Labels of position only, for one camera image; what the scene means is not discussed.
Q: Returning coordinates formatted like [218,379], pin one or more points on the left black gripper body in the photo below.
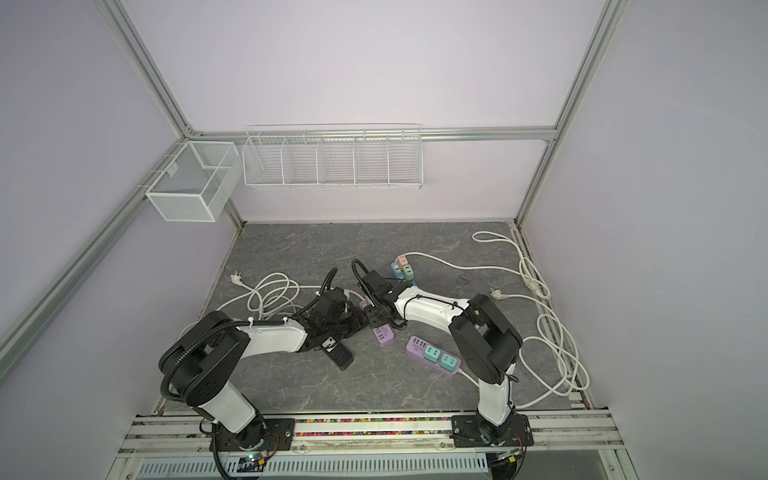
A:
[348,324]

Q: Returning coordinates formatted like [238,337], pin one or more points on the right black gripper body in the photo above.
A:
[373,315]

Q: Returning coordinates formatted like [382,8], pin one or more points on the black power strip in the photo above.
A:
[339,354]

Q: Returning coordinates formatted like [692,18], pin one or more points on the purple power strip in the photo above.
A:
[384,335]
[415,348]

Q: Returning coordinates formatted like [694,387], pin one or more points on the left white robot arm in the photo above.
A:
[197,368]

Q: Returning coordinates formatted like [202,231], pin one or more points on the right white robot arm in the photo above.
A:
[489,347]

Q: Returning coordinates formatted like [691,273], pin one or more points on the teal power strip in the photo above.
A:
[397,272]

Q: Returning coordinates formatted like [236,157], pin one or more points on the white mesh box basket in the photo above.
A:
[197,182]

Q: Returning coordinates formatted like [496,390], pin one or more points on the white wire shelf basket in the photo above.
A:
[377,155]

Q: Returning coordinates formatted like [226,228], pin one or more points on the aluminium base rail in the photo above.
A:
[576,443]

